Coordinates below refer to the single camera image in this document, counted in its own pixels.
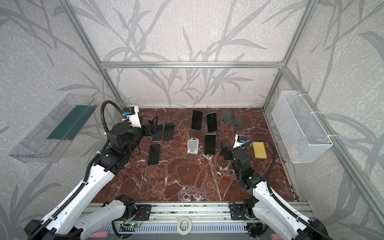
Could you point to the white tape roll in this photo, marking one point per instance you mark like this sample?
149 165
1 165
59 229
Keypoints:
184 226

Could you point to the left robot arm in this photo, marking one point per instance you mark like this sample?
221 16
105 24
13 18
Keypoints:
64 222

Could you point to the wood ring grey stand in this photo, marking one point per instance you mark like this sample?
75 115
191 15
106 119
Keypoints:
226 118

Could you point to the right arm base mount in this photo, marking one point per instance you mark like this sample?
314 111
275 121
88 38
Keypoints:
239 212

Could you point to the clear plastic wall shelf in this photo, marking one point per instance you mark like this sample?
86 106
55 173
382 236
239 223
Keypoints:
49 140

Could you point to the yellow green sponge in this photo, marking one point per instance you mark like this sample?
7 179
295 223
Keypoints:
259 150

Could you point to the white phone stand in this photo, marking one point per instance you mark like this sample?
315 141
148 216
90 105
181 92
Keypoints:
193 146

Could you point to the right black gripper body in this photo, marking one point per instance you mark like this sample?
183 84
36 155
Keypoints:
228 153

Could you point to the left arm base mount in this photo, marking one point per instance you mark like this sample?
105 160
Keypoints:
142 214

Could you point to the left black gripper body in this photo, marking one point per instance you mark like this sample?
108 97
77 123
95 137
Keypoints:
147 129

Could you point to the purple pink brush left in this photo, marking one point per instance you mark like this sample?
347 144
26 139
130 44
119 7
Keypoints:
100 234

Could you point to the black phone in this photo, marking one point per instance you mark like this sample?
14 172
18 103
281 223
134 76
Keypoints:
197 120
212 122
168 133

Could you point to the white wire wall basket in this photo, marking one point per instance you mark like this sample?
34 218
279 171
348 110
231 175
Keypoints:
302 133

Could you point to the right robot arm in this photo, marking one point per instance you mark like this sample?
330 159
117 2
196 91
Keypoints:
265 204

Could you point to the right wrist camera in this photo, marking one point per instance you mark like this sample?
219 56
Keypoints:
239 140

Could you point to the purple pink scoop right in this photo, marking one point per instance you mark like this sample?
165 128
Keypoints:
275 237

